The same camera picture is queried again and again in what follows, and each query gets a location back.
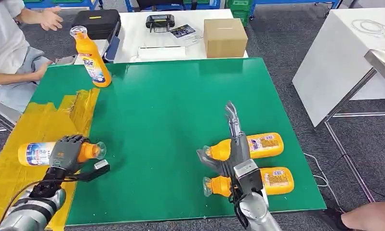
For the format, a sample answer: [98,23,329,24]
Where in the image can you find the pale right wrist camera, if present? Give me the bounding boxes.
[233,159,264,195]

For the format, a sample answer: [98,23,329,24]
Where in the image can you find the person's left hand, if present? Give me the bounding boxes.
[39,6,64,32]

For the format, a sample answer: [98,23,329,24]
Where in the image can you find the green table mat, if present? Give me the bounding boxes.
[29,57,327,226]

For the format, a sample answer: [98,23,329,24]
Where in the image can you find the metal table frame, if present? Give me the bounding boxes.
[323,68,385,204]

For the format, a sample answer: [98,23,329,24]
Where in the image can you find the black handheld controller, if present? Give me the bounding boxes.
[146,14,175,34]

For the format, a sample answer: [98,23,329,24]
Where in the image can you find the orange plastic bottle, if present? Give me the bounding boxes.
[17,141,106,167]
[69,26,112,88]
[203,132,284,162]
[202,167,294,198]

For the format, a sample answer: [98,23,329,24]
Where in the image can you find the white desk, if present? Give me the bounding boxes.
[291,7,385,128]

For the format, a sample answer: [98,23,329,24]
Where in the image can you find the blue folder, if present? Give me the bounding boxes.
[103,22,121,64]

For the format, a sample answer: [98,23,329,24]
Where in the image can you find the white seat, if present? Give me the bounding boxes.
[0,97,22,131]

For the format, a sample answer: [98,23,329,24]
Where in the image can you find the steel bench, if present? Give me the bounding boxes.
[364,48,385,90]

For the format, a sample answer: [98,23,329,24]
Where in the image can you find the person's right hand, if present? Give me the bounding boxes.
[32,60,54,82]

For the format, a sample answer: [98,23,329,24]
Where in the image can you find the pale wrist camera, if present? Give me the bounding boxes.
[74,159,111,183]
[233,159,264,195]

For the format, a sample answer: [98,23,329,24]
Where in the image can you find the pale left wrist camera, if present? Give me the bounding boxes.
[74,159,111,183]

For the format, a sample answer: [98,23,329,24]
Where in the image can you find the coiled clear cable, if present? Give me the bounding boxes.
[351,19,385,36]

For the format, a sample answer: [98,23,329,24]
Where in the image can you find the green plastic crate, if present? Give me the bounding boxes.
[226,0,255,27]

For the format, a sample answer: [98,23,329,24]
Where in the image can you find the black carrying case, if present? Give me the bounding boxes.
[71,9,122,40]

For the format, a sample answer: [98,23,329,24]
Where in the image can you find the white table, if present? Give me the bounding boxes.
[74,9,249,64]

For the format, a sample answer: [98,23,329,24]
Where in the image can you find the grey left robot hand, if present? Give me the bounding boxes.
[48,135,92,174]

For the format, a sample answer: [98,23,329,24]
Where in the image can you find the flat white box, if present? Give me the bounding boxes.
[137,46,186,61]

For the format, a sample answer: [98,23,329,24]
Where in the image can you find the person's hand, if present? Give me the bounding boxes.
[39,6,64,32]
[32,60,54,82]
[340,201,385,231]

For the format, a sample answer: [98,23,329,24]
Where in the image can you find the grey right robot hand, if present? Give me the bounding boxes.
[197,101,252,178]

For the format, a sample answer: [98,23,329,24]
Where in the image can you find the person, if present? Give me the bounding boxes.
[0,0,64,114]

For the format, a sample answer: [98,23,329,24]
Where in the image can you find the white floor cable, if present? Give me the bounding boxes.
[304,152,344,212]

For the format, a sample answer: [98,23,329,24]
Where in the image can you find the dark printed card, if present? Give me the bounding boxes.
[170,24,197,39]

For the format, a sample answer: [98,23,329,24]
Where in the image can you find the cardboard box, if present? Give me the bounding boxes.
[203,18,249,59]

